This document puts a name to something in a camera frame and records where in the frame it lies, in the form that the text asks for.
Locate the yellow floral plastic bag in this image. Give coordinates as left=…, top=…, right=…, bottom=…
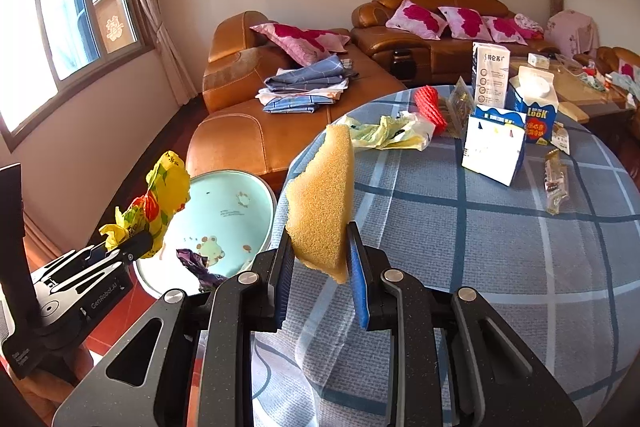
left=99, top=150, right=190, bottom=258

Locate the yellow sponge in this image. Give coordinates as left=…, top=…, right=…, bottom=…
left=285, top=124, right=355, bottom=284

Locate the clear gold snack wrapper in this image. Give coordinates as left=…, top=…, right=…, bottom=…
left=544, top=150, right=570, bottom=216

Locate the small white blue carton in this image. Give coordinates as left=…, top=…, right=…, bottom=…
left=461, top=105, right=526, bottom=186

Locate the pale yellow green plastic bag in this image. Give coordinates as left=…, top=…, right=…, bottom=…
left=336, top=110, right=435, bottom=152

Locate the red foam fruit net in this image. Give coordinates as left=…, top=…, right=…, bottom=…
left=414, top=86, right=447, bottom=135

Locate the light blue cartoon trash bin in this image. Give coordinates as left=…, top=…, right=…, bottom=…
left=134, top=169, right=277, bottom=298

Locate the person's left hand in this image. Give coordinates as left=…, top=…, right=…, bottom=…
left=9, top=345, right=93, bottom=426

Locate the purple wrapper in bin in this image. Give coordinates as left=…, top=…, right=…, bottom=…
left=176, top=248, right=227, bottom=293

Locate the orange leather chaise sofa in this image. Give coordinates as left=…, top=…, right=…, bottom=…
left=185, top=10, right=407, bottom=193

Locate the blue plaid tablecloth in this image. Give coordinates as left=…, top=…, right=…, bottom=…
left=252, top=120, right=639, bottom=426

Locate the stack of folded blue cloths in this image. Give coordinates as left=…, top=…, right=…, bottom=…
left=255, top=55, right=359, bottom=114

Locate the small white medicine box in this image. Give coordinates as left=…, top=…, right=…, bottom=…
left=551, top=122, right=570, bottom=155

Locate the gold patterned clear bag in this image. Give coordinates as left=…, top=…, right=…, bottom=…
left=446, top=78, right=474, bottom=139

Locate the pink floral pillow on chaise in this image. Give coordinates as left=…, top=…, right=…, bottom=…
left=250, top=22, right=350, bottom=66

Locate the blue Look milk carton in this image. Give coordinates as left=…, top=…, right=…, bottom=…
left=506, top=65, right=559, bottom=145

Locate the wooden glass-top coffee table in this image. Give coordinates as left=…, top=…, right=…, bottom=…
left=508, top=55, right=637, bottom=124

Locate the tall white blue carton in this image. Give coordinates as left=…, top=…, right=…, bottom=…
left=472, top=42, right=511, bottom=108

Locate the brown leather long sofa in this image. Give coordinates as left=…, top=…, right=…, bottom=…
left=350, top=0, right=561, bottom=86

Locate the white box on coffee table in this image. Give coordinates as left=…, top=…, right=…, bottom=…
left=527, top=53, right=550, bottom=69

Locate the brown leather armchair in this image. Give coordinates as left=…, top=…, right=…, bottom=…
left=574, top=46, right=639, bottom=139

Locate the pink cloth covered stand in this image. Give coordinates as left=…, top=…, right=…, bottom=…
left=544, top=10, right=600, bottom=57

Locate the window with white frame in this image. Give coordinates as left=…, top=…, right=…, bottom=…
left=1, top=0, right=151, bottom=150

